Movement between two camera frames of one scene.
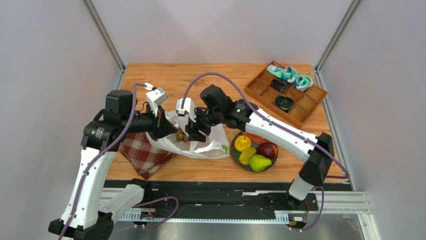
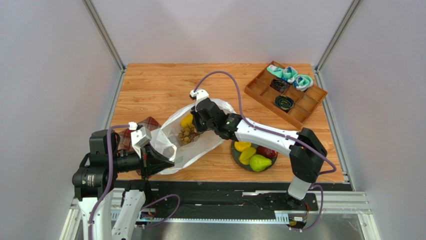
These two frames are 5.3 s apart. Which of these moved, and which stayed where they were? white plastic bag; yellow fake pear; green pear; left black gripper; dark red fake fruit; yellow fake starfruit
Moved: left black gripper; white plastic bag
Stayed: yellow fake starfruit; yellow fake pear; green pear; dark red fake fruit
